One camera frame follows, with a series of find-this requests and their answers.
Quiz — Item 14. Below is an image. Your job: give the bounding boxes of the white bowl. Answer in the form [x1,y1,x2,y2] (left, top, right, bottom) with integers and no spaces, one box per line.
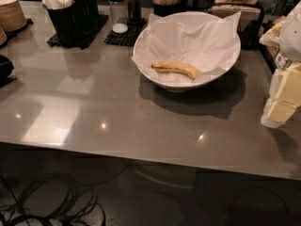
[133,11,242,91]

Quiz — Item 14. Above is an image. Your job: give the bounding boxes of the salt shaker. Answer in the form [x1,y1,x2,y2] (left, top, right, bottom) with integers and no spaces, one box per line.
[108,0,128,34]

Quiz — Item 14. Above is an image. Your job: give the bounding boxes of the brown napkin holder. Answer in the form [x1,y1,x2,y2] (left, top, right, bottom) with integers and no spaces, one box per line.
[211,0,264,49]

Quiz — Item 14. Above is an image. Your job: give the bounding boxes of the white paper liner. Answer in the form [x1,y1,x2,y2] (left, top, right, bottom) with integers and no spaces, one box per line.
[131,10,242,83]

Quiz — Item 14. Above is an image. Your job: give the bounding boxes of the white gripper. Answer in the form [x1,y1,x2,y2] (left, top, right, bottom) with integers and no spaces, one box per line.
[260,1,301,128]

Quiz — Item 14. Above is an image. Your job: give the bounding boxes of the black grid mat centre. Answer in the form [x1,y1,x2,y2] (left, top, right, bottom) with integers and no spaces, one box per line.
[104,19,146,47]

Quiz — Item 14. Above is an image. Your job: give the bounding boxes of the black cables on floor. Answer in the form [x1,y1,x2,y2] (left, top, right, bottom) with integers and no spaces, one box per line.
[0,172,107,226]

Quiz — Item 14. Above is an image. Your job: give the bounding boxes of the pepper grinder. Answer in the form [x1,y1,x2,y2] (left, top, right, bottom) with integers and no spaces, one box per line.
[126,0,141,24]

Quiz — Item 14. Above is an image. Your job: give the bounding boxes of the black cup with wrapped cutlery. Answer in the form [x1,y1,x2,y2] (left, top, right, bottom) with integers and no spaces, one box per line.
[41,0,77,46]

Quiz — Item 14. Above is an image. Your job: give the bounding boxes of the black grid mat left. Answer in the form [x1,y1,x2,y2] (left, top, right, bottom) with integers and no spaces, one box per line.
[47,14,108,49]

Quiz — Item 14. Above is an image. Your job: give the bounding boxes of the black rack with packets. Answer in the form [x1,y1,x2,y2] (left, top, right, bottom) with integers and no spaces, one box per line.
[264,16,292,71]

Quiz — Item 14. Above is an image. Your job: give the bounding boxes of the black grid mat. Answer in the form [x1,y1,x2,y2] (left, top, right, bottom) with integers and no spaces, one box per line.
[47,14,108,49]
[104,19,146,47]

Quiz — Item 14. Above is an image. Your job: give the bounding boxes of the black cup behind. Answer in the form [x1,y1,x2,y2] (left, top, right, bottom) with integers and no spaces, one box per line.
[73,0,99,31]

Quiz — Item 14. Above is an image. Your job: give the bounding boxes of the black object left edge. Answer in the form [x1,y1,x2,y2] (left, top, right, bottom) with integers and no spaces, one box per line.
[0,55,16,87]

